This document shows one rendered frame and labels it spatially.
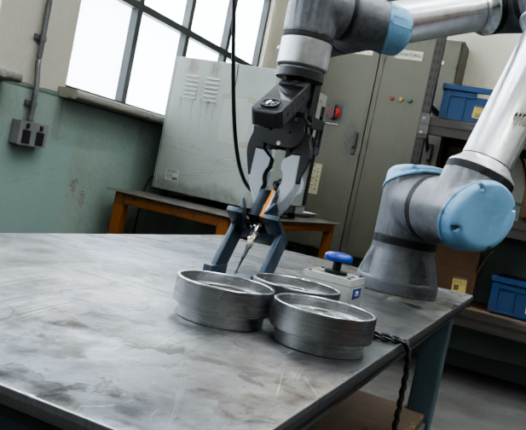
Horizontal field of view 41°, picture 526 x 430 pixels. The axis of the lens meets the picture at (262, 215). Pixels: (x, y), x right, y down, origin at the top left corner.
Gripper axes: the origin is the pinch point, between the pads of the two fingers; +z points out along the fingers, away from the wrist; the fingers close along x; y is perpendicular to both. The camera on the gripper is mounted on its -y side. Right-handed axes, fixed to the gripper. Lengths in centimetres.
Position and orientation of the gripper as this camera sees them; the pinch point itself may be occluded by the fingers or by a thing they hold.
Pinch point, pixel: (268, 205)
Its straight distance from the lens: 100.8
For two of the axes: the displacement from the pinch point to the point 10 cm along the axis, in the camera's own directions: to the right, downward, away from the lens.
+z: -2.0, 9.8, 0.5
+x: -9.0, -2.0, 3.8
